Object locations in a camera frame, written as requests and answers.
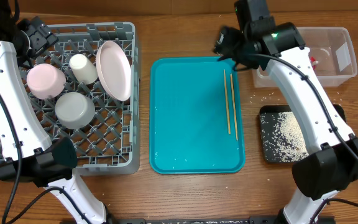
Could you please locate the wooden chopstick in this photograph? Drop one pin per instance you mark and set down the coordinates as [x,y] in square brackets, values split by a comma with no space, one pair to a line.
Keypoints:
[234,106]
[227,104]

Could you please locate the small pink plate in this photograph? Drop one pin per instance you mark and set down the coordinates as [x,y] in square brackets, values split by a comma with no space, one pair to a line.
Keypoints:
[45,81]

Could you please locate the white cup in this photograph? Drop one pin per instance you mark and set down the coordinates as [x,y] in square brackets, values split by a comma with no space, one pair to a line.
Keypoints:
[83,69]

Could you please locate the pile of spilled rice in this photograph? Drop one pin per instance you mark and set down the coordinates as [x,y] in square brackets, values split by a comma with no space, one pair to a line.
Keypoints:
[284,137]

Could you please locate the black tray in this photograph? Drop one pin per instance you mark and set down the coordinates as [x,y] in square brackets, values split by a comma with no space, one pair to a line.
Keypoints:
[266,140]

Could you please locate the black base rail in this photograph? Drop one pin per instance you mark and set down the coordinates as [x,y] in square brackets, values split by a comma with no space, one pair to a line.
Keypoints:
[251,220]

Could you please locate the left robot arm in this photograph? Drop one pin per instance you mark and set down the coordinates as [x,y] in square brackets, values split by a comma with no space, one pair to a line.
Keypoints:
[29,153]

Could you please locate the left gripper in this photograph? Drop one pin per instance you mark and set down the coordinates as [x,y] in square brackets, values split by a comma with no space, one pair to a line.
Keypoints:
[41,36]

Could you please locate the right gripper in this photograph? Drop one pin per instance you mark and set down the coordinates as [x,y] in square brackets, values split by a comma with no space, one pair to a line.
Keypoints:
[224,46]

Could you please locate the red snack wrapper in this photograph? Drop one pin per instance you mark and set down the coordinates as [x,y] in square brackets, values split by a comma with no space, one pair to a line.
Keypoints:
[313,62]

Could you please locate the teal serving tray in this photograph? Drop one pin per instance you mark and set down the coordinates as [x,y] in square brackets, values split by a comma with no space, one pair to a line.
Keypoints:
[188,122]

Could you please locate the grey dishwasher rack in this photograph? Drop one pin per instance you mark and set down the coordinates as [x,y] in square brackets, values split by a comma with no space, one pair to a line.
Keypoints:
[109,145]

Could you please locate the clear plastic bin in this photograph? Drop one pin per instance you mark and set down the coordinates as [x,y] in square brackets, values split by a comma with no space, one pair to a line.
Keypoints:
[333,49]

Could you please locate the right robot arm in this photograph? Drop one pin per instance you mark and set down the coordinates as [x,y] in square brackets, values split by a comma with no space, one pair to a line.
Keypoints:
[332,161]

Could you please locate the grey bowl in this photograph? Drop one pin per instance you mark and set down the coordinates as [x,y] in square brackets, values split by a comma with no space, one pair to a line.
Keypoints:
[74,110]

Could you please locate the large white plate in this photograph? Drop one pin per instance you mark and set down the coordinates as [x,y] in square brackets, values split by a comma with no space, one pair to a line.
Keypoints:
[114,71]

